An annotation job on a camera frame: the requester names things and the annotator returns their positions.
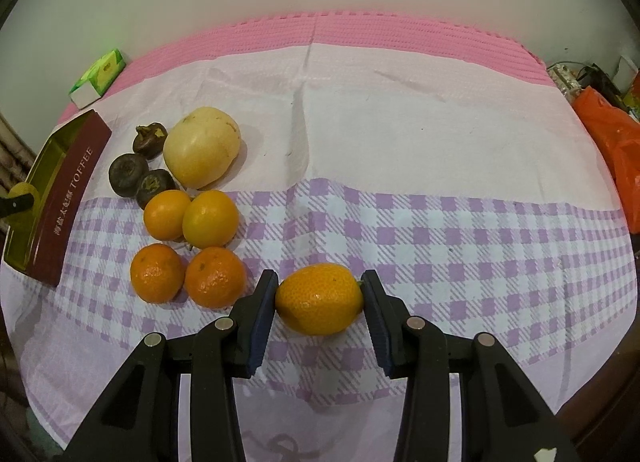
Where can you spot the dark mangosteen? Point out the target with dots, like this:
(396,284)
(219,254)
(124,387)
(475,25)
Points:
(125,173)
(151,184)
(149,141)

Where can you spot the tangerine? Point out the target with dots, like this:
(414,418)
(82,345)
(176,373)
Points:
(215,278)
(157,273)

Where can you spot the dark mangosteen back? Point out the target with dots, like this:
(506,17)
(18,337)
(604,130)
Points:
(149,141)

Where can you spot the lone orange kumquat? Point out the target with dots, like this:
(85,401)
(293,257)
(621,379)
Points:
(319,300)

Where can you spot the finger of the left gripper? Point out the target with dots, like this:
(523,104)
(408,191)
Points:
(22,205)

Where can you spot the yellow orange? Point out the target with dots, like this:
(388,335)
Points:
(211,219)

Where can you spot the beige ribbed radiator pipes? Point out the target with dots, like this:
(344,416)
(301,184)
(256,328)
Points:
(16,157)

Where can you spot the pink purple checkered tablecloth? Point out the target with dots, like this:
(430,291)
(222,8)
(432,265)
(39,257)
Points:
(440,156)

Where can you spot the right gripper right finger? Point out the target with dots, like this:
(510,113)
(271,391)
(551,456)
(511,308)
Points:
(504,417)

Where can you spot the pale yellow pear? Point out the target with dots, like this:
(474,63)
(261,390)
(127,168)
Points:
(201,147)

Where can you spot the background clutter pile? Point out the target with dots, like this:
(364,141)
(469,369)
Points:
(572,77)

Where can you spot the green pear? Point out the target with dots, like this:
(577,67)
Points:
(23,188)

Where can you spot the green white tissue box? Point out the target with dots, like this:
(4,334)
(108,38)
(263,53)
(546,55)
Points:
(93,84)

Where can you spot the orange plastic bag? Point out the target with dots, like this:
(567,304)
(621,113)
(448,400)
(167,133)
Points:
(616,135)

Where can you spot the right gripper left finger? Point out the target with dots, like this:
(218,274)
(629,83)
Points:
(136,416)

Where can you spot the gold toffee tin box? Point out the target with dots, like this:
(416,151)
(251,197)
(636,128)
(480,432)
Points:
(60,174)

